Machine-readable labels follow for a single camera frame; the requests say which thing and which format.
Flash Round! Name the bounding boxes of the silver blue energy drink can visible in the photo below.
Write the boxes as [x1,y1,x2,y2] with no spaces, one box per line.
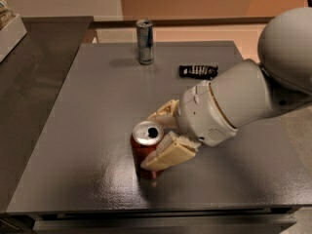
[136,19,154,64]

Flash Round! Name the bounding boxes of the white box on counter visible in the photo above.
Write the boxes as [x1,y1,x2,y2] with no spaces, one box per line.
[0,14,27,62]

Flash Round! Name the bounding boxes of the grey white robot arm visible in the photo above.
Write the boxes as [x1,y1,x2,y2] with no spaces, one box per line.
[140,8,312,172]

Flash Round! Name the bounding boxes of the dark side counter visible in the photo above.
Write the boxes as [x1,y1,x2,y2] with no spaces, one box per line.
[0,16,93,215]

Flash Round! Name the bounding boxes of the red coke can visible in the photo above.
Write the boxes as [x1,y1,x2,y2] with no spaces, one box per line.
[130,120,164,179]

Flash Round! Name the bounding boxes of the black rxbar chocolate bar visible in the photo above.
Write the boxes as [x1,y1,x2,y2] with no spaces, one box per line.
[178,65,218,80]

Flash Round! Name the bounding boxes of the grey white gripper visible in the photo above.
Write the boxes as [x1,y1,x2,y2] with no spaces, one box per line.
[140,81,238,172]

